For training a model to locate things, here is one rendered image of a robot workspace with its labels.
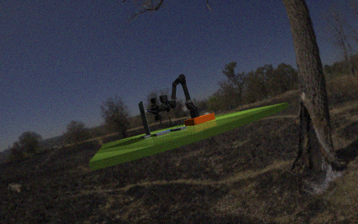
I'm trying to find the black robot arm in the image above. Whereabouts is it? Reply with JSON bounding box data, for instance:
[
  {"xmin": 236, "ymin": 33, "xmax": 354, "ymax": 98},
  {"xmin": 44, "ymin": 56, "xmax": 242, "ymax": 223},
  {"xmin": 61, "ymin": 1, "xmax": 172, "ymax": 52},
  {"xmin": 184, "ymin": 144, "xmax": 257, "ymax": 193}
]
[{"xmin": 159, "ymin": 74, "xmax": 200, "ymax": 119}]

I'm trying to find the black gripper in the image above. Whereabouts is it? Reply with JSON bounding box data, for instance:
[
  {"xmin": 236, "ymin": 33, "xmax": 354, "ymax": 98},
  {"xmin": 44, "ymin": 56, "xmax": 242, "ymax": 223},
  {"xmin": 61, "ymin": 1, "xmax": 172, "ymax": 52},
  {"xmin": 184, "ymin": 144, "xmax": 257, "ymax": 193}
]
[{"xmin": 148, "ymin": 98, "xmax": 165, "ymax": 120}]

